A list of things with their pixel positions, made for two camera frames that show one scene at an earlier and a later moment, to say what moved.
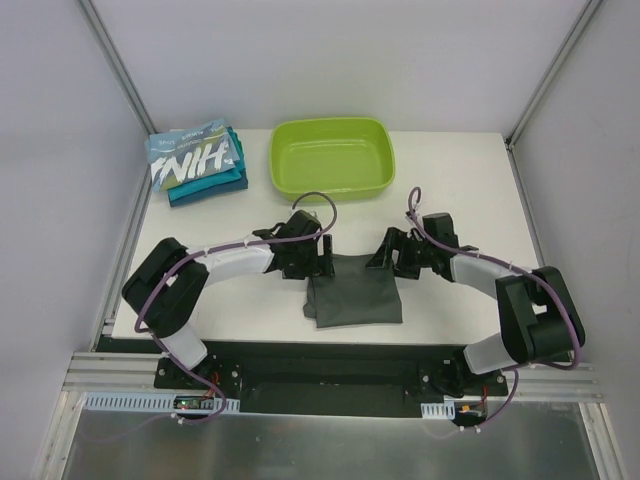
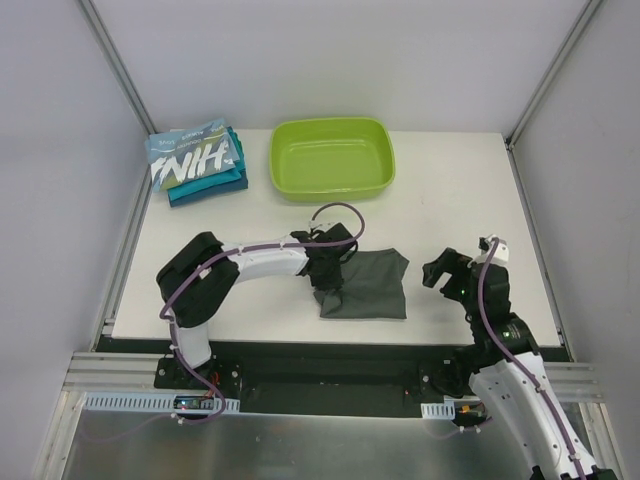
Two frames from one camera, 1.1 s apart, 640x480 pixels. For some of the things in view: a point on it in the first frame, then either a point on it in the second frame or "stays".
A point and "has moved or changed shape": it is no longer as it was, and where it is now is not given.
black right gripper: (396, 253) → (451, 275)
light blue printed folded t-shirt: (186, 156) stays
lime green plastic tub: (344, 157) stays
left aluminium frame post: (118, 66) stays
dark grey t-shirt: (356, 295) has moved or changed shape
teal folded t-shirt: (219, 185) stays
